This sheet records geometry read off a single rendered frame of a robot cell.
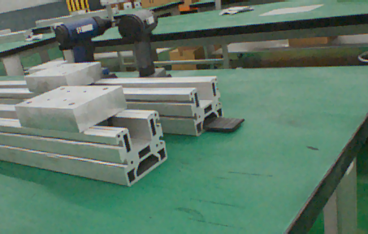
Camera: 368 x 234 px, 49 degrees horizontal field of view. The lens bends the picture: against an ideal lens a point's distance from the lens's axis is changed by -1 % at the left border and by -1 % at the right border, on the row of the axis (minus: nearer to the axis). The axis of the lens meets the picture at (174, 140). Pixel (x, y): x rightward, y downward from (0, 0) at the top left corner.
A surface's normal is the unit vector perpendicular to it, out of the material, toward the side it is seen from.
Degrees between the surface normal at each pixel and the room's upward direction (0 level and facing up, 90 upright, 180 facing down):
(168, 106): 90
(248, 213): 0
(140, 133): 90
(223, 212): 0
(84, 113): 90
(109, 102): 90
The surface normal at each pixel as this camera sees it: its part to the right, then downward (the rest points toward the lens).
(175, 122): -0.58, 0.40
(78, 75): 0.80, 0.07
